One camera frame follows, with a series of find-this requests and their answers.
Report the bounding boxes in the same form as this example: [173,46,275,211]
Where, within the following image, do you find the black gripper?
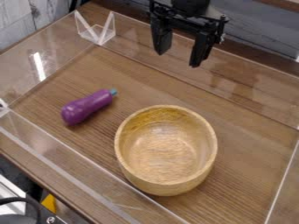
[150,0,230,67]

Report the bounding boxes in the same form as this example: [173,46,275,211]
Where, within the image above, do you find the purple toy eggplant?
[61,88,118,125]

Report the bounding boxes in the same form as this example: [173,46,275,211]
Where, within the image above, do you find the brown wooden bowl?
[115,105,219,196]

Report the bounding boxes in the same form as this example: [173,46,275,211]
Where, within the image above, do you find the clear acrylic tray walls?
[0,8,299,224]

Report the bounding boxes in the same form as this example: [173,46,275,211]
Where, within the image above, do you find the yellow black machine base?
[0,157,91,224]

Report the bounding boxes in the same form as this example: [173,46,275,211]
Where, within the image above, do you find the clear acrylic corner bracket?
[74,11,117,46]

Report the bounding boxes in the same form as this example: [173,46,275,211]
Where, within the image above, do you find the black cable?
[0,196,43,224]

